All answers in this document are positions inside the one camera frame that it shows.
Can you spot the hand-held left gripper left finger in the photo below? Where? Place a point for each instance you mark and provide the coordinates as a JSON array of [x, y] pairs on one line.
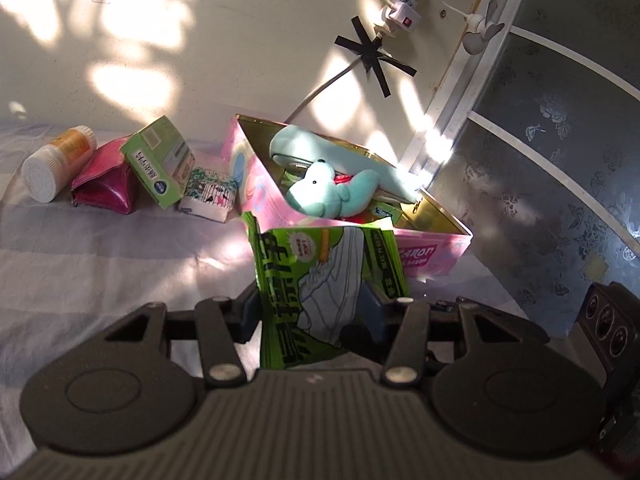
[[248, 317]]

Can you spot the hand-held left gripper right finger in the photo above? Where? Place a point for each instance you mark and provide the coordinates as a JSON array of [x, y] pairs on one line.
[[374, 310]]

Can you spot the green plastic packet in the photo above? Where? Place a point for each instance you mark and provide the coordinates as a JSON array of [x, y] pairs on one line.
[[310, 280]]

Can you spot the small blue-green box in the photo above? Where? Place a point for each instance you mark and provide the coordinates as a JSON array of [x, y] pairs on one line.
[[387, 210]]

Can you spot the pink tin box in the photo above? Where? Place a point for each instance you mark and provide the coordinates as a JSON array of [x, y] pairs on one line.
[[255, 185]]

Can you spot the teal plush toy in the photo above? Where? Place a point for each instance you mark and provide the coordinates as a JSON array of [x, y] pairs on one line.
[[310, 142]]

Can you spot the green carton box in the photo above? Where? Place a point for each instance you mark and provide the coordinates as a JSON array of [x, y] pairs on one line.
[[160, 160]]

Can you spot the magenta pouch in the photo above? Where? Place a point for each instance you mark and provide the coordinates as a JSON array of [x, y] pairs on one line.
[[102, 180]]

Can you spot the white bottle orange label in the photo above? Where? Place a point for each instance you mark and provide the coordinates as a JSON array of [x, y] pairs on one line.
[[50, 165]]

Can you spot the printed white tissue pack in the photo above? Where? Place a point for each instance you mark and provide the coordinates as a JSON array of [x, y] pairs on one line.
[[207, 195]]

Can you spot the floral sliding door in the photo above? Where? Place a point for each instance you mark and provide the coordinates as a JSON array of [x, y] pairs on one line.
[[550, 135]]

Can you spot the black tape cross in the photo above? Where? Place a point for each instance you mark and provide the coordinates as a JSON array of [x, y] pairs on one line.
[[372, 55]]

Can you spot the small white fan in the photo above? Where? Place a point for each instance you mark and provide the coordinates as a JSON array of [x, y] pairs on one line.
[[475, 42]]

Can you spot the white power strip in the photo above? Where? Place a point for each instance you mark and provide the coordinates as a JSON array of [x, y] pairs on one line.
[[407, 0]]

